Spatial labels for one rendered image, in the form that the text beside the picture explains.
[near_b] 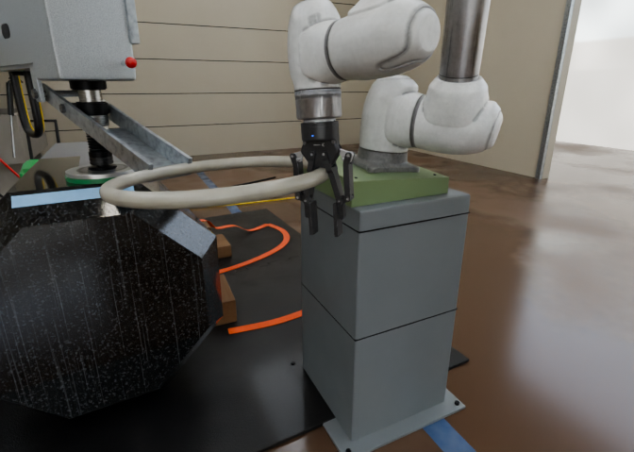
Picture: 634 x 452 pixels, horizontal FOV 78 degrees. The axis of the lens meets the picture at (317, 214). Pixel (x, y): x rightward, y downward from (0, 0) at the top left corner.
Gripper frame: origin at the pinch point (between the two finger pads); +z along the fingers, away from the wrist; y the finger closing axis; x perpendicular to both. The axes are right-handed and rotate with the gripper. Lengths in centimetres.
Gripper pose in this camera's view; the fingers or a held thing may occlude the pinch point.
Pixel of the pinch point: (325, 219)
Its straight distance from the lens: 82.1
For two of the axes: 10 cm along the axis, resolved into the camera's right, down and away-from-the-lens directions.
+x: -4.0, 2.6, -8.8
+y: -9.1, -0.5, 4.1
